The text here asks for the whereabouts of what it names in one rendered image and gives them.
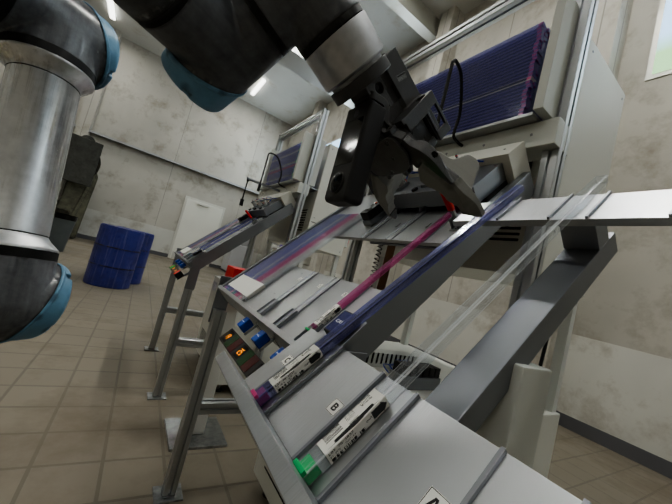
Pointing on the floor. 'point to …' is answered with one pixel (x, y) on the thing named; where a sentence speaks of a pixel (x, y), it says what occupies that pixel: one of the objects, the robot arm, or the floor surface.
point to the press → (79, 177)
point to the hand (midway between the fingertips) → (430, 222)
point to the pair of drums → (118, 257)
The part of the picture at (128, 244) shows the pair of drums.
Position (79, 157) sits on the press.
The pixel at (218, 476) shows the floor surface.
